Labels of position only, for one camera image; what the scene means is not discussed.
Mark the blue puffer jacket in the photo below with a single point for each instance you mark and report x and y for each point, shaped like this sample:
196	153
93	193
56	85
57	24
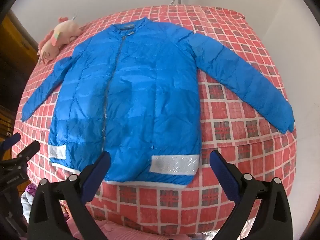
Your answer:
150	92

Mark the brown wooden wardrobe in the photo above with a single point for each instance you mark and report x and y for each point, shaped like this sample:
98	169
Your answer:
15	55

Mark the red plaid blanket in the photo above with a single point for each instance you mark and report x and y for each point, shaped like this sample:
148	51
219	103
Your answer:
237	105

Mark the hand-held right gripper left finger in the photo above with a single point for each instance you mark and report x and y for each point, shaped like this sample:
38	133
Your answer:
99	171

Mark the pink bed sheet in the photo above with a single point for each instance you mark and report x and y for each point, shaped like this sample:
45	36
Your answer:
140	232

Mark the pink plush toy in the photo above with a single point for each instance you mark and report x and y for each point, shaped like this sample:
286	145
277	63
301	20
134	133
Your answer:
63	31

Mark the purple and white cloth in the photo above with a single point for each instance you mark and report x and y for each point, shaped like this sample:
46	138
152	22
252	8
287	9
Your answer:
28	201

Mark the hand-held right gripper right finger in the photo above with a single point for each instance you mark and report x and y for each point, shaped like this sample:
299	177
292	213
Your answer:
222	173

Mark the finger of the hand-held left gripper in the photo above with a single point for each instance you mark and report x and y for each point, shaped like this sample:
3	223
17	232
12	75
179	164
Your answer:
11	142
26	153

